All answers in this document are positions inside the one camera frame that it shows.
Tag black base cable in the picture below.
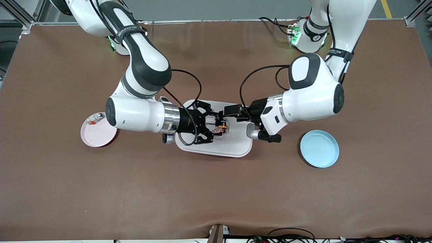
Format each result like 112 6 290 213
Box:
259 17 296 36

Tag light blue round plate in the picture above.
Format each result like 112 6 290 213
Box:
300 130 340 168

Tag white lidded box grey clasps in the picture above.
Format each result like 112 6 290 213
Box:
175 99 255 158

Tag black looped cable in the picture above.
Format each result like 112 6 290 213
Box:
267 227 316 243

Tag brown table cover mat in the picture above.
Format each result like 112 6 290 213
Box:
0 20 432 242

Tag brown and white edge bracket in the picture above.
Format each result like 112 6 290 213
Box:
208 224 231 243

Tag aluminium frame profile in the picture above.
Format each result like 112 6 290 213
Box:
0 0 46 31
404 0 432 27

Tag silver table edge rail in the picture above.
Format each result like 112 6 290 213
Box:
32 19 409 26

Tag pink round plate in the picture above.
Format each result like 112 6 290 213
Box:
80 112 118 148

